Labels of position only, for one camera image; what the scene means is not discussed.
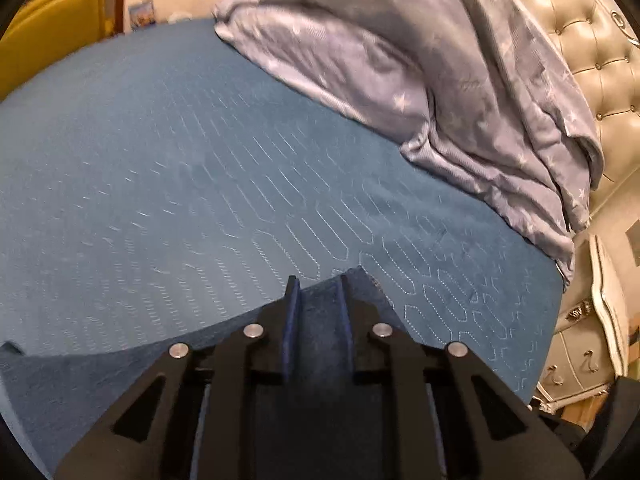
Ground teal quilted bedspread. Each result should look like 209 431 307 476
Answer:
0 17 566 461

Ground small picture card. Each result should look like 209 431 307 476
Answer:
127 0 159 31

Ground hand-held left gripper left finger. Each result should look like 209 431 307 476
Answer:
54 275 301 480

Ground grey star-print blanket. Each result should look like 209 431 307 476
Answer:
212 0 603 291

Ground white ornate nightstand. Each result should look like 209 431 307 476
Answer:
537 232 633 411

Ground yellow chair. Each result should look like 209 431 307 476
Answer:
0 0 113 101

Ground cream tufted headboard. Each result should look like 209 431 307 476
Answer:
485 0 640 211

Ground dark blue denim pants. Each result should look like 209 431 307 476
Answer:
0 265 446 480

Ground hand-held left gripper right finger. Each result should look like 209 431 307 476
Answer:
335 275 583 480

